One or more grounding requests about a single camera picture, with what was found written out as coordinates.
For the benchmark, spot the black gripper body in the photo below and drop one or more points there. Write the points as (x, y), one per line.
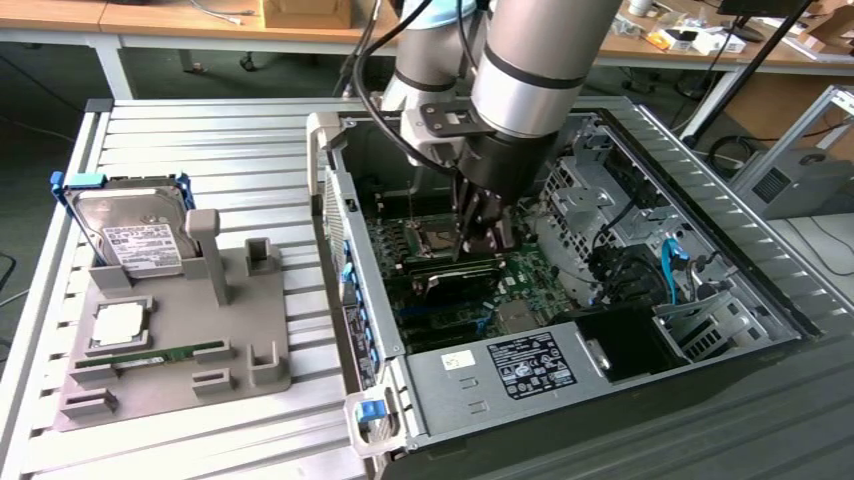
(501, 160)

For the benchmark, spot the black graphics card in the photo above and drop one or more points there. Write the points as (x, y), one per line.
(461, 290)

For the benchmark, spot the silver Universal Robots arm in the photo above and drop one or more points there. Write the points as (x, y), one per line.
(534, 75)

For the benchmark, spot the CPU socket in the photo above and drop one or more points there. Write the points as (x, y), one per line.
(434, 237)

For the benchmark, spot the thin socket locking lever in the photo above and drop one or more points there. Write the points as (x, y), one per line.
(413, 205)

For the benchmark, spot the black RAM stick green label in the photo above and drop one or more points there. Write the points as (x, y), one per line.
(441, 263)

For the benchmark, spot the green motherboard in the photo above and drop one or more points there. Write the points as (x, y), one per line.
(534, 290)

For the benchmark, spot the perforated metal drive cage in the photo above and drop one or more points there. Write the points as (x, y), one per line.
(588, 205)

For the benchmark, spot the open black PC case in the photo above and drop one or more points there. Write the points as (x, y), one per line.
(374, 280)

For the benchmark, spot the silver chipset heatsink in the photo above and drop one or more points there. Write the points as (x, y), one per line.
(517, 317)

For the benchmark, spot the wooden desk with clutter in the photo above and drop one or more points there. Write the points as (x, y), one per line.
(641, 56)

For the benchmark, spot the gray power supply unit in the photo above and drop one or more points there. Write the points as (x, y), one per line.
(461, 390)

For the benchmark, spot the white box black panel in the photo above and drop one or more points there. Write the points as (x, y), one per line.
(674, 40)

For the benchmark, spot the white cup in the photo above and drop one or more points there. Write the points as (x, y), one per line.
(644, 6)

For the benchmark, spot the metal disk bay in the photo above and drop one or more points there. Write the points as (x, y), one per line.
(708, 330)

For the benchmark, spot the plain white carton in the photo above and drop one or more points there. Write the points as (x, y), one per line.
(721, 45)

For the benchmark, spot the black slanted tripod pole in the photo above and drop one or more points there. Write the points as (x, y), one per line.
(748, 75)

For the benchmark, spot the blue case latch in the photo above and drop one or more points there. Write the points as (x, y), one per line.
(369, 411)

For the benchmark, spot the gray computer tower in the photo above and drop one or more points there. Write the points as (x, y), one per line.
(801, 190)

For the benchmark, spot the gray parts rack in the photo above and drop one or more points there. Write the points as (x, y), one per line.
(181, 330)

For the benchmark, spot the black monitor with stand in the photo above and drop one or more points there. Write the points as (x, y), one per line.
(761, 5)

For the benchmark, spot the silver hard disk drive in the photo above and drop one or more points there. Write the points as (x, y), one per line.
(134, 240)

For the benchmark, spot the silver CPU chip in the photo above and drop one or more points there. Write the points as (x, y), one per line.
(119, 326)

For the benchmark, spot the folded brown cardboard piece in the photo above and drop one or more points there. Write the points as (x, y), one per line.
(834, 25)

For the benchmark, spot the blue disk caddy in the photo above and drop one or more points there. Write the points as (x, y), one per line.
(83, 181)

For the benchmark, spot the wooden desk white legs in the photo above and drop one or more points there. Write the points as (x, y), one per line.
(54, 15)

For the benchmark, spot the gray wrist camera box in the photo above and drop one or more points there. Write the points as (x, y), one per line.
(421, 140)

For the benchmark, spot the aluminium profile frame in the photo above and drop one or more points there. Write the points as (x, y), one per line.
(830, 102)

